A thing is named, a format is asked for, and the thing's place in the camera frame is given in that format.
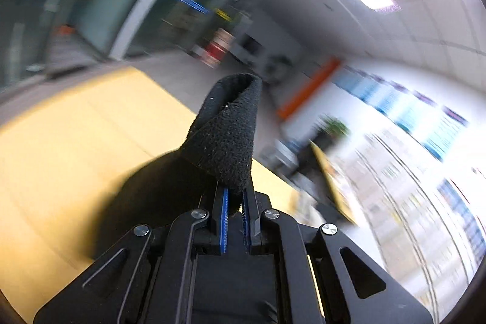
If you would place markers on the stacked red white boxes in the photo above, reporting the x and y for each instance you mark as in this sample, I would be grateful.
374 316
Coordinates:
213 47

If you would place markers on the black fleece jacket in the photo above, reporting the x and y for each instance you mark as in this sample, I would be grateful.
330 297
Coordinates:
218 149

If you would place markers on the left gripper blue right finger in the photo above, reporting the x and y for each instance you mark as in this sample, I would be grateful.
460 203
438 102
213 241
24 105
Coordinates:
251 221

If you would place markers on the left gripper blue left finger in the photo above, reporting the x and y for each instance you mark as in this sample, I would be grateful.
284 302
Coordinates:
220 216

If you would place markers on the green potted plant on cabinet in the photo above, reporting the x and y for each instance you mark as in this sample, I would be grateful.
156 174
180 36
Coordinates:
334 127

